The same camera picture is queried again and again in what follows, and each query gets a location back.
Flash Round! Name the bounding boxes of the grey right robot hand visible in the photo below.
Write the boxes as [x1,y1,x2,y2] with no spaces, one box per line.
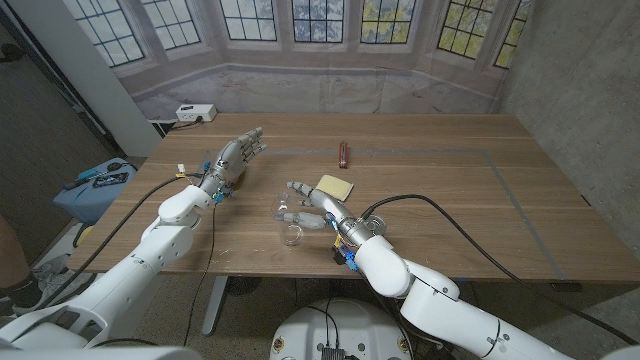
[272,180,374,247]

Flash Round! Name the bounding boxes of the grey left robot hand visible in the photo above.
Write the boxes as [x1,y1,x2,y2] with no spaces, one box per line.
[199,126,268,199]

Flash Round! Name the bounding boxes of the clear glass cup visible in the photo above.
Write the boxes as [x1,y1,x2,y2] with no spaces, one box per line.
[271,192,305,247]

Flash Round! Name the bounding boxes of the yellow sponge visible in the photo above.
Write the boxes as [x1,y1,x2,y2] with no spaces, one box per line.
[315,174,355,203]

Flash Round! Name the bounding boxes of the red and white tin can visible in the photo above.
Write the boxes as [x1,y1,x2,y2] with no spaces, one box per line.
[362,213,388,236]

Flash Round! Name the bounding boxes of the white power strip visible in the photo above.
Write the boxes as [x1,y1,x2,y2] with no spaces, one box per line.
[175,103,218,124]

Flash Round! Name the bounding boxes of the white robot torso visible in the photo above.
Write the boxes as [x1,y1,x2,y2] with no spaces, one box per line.
[269,298,415,360]

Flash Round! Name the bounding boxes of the printed window backdrop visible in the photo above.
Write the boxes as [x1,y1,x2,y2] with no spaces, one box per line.
[62,0,534,121]

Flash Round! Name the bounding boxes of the black floor fan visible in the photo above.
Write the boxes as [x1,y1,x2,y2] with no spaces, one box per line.
[227,276,264,297]

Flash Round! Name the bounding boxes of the black flat electronic device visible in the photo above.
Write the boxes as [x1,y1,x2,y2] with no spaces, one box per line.
[92,172,129,189]

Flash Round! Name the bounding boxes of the grey metal table leg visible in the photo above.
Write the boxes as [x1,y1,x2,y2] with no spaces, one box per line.
[201,275,230,336]

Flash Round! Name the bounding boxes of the grey and black sneaker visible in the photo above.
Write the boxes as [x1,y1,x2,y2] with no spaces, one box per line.
[9,254,99,316]

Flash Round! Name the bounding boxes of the person's bare leg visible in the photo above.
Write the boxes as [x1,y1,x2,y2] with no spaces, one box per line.
[0,214,31,289]

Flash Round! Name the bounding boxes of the black power strip cord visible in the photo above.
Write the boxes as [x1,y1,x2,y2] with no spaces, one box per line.
[169,115,204,132]

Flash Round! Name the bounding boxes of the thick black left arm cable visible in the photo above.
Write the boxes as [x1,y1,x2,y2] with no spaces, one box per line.
[39,172,209,309]

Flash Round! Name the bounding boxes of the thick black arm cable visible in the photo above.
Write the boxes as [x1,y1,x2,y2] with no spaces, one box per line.
[39,172,209,309]
[359,192,640,346]

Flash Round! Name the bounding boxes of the thin black left wrist cable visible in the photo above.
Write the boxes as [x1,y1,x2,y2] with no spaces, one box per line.
[182,202,217,347]

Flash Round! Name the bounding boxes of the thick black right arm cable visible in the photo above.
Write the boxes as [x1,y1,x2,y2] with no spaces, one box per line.
[359,192,640,346]

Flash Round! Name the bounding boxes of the teal handled tool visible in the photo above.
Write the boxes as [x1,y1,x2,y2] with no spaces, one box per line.
[63,168,101,191]

